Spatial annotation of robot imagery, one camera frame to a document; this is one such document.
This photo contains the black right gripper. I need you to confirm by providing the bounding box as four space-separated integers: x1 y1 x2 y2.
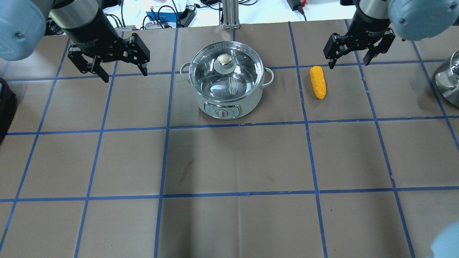
323 10 396 69

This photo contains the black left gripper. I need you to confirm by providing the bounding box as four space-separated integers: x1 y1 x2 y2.
65 10 150 83

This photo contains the yellow corn cob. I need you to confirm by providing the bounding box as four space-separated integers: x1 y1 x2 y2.
310 66 327 100

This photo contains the glass pot lid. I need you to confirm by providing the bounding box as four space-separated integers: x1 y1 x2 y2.
180 41 274 103

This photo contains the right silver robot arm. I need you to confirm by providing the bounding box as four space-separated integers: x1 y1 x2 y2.
323 0 459 69

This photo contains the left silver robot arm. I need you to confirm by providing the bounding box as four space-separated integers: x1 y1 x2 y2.
0 0 150 83

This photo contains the pale green electric pot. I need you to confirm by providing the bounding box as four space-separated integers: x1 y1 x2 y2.
179 41 274 120

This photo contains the blue white box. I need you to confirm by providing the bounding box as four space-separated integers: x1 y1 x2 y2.
146 4 192 28

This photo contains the black power adapter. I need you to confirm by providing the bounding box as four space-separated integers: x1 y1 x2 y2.
286 0 305 14

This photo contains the steel steamer basket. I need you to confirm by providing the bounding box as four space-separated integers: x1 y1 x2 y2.
434 50 459 108

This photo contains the dark rice cooker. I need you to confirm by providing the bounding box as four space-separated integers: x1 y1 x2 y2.
0 78 18 143

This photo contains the aluminium frame post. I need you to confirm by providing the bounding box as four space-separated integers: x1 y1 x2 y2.
222 0 240 29

